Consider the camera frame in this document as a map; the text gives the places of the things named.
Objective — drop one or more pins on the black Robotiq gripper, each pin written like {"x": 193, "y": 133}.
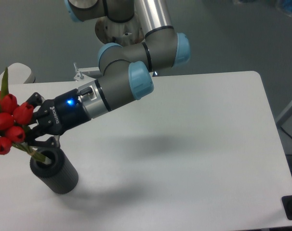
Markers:
{"x": 54, "y": 117}

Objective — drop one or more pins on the red tulip bouquet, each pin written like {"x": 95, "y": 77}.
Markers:
{"x": 14, "y": 124}

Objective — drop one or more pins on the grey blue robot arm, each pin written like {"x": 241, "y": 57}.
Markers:
{"x": 143, "y": 41}

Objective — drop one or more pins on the dark grey ribbed vase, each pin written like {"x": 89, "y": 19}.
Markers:
{"x": 60, "y": 175}

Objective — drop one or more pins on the white chair armrest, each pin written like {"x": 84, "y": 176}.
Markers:
{"x": 19, "y": 73}

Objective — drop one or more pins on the blue objects top right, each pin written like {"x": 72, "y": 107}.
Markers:
{"x": 285, "y": 6}

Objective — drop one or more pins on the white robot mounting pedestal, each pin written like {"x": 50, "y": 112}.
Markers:
{"x": 86, "y": 74}

